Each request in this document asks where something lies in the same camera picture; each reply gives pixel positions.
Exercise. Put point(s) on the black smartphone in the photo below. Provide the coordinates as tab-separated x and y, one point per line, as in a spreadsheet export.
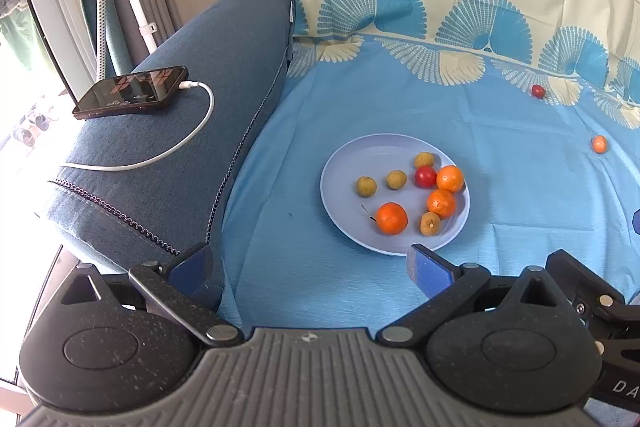
130	91

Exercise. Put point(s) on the brown longan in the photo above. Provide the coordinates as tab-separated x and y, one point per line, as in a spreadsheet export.
366	185
430	224
424	159
396	179

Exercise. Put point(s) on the red cherry tomato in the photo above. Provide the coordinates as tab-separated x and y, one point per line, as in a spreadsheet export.
425	177
538	91

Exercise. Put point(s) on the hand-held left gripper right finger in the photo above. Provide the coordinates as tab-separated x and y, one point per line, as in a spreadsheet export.
427	272

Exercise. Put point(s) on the orange kumquat with stem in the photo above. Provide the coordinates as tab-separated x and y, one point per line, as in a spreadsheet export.
391	218

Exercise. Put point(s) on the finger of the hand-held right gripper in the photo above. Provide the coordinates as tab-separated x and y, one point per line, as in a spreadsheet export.
636	222
585	287

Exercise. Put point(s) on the light blue plate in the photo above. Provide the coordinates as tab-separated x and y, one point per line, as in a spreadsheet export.
360	157

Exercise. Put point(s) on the blue fabric sofa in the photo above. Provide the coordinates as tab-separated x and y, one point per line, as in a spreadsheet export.
210	57

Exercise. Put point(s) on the small orange kumquat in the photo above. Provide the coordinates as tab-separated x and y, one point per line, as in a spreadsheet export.
599	144

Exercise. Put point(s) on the blue white fan-print cloth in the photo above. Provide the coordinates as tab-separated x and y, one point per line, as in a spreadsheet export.
310	117

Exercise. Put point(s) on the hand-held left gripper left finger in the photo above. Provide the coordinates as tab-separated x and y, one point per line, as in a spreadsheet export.
192	269

